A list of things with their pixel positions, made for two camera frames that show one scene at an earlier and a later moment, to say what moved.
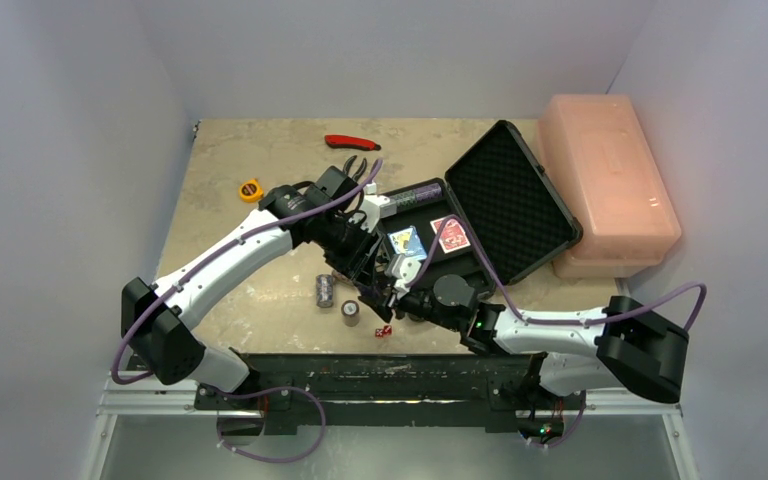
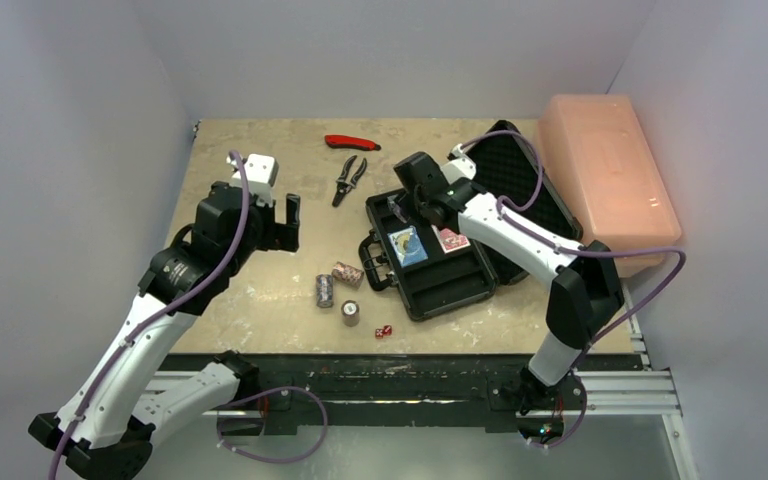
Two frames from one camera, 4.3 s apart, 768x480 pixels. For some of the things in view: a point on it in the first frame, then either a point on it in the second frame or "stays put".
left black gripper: (358, 265) to (279, 235)
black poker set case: (495, 218) stays put
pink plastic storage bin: (596, 152) stays put
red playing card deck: (452, 236) stays put
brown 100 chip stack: (350, 313) stays put
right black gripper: (393, 299) to (417, 207)
